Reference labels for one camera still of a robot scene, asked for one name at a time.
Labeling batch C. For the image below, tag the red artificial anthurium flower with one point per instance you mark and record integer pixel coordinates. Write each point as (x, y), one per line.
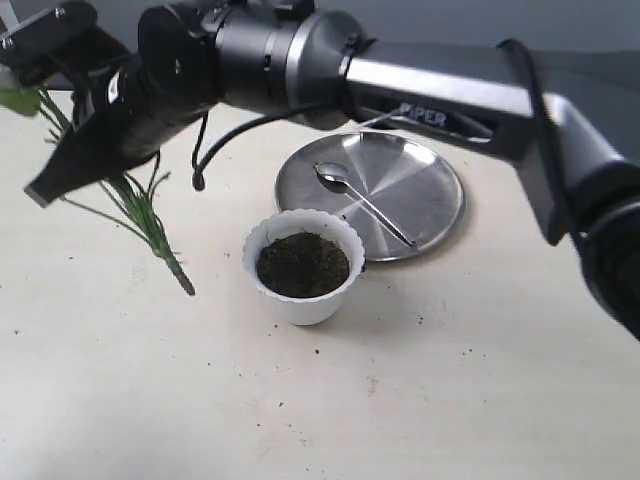
(134, 201)

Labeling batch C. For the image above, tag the round stainless steel plate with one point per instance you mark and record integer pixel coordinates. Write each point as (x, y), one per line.
(414, 186)

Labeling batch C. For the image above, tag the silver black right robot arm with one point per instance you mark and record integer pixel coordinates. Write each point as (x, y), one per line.
(568, 122)

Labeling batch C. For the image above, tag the long-handled steel spoon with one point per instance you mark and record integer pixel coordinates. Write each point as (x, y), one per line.
(338, 176)

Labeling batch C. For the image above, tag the white scalloped plastic pot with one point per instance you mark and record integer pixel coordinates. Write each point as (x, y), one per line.
(309, 311)

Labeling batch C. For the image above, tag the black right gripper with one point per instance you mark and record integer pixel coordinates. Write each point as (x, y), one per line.
(121, 123)

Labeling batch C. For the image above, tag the dark soil in pot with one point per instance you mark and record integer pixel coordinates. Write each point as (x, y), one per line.
(302, 265)

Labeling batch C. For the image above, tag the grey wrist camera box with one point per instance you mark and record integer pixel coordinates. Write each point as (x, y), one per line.
(50, 42)

